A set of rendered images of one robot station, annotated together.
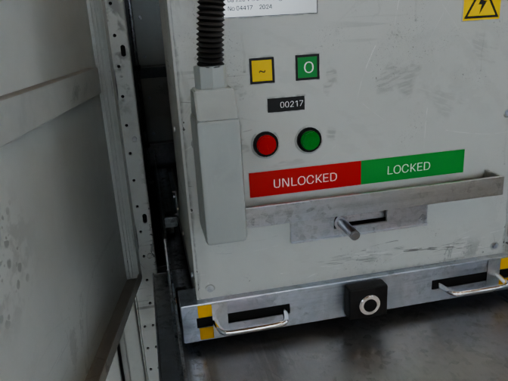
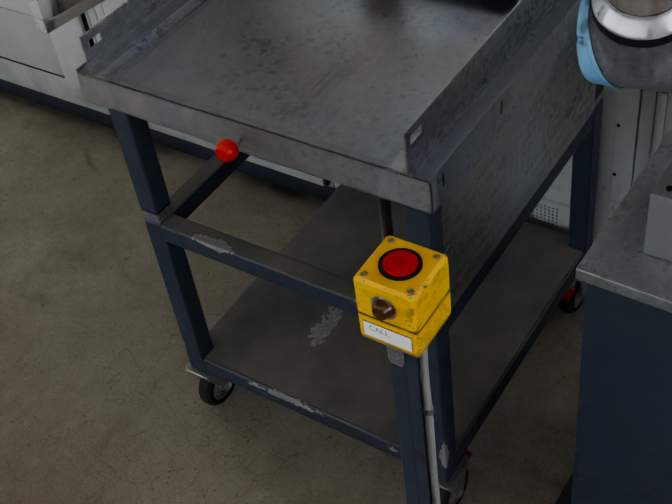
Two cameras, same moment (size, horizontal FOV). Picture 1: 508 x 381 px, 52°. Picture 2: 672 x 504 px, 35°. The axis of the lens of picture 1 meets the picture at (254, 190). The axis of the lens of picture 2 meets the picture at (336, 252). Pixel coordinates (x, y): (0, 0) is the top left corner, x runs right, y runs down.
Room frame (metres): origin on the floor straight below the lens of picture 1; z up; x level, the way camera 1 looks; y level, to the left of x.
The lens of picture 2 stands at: (-0.42, -1.24, 1.73)
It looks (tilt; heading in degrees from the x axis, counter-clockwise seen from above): 44 degrees down; 50
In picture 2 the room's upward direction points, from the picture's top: 9 degrees counter-clockwise
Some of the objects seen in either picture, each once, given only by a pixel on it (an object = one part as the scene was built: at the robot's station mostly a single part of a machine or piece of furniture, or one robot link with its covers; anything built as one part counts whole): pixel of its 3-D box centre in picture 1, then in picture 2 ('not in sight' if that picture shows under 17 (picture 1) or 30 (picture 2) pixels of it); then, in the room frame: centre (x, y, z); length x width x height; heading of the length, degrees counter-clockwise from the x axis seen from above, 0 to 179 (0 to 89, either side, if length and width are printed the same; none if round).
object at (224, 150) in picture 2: not in sight; (230, 146); (0.27, -0.24, 0.82); 0.04 x 0.03 x 0.03; 11
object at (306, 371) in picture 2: not in sight; (382, 187); (0.62, -0.17, 0.46); 0.64 x 0.58 x 0.66; 11
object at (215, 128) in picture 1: (217, 162); not in sight; (0.58, 0.04, 1.14); 0.08 x 0.05 x 0.17; 11
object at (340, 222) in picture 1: (346, 221); not in sight; (0.67, -0.13, 1.02); 0.06 x 0.02 x 0.04; 11
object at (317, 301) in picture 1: (356, 288); not in sight; (0.71, -0.15, 0.90); 0.54 x 0.05 x 0.06; 101
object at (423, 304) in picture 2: not in sight; (403, 295); (0.18, -0.64, 0.85); 0.08 x 0.08 x 0.10; 11
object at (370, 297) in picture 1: (366, 300); not in sight; (0.67, -0.16, 0.90); 0.06 x 0.03 x 0.05; 101
